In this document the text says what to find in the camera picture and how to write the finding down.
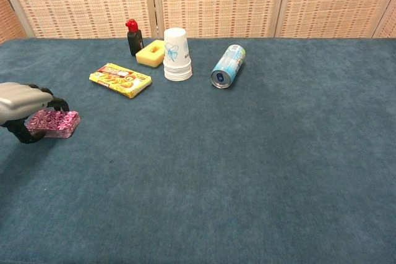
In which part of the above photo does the beige woven screen panel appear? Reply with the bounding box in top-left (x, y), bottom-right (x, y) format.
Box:
top-left (372, 1), bottom-right (396, 39)
top-left (0, 0), bottom-right (158, 40)
top-left (151, 0), bottom-right (288, 39)
top-left (275, 0), bottom-right (396, 39)

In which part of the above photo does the blue felt table cover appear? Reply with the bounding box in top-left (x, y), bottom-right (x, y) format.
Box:
top-left (0, 37), bottom-right (396, 264)

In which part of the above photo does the white paper cup stack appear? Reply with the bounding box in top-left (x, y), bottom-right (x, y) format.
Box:
top-left (163, 27), bottom-right (193, 82)

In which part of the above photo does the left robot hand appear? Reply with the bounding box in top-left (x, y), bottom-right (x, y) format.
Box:
top-left (0, 82), bottom-right (70, 145)

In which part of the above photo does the orange woven screen panel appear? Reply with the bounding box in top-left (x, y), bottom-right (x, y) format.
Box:
top-left (0, 0), bottom-right (27, 44)

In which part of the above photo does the yellow snack box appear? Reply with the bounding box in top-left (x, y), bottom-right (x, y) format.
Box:
top-left (88, 62), bottom-right (153, 99)

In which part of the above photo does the black bottle red cap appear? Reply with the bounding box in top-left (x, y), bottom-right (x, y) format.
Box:
top-left (125, 19), bottom-right (145, 57)

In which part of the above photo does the yellow sponge block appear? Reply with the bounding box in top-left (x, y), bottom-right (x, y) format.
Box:
top-left (135, 40), bottom-right (165, 69)

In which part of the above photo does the light blue drink can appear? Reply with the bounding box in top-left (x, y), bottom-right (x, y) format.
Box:
top-left (210, 44), bottom-right (246, 89)

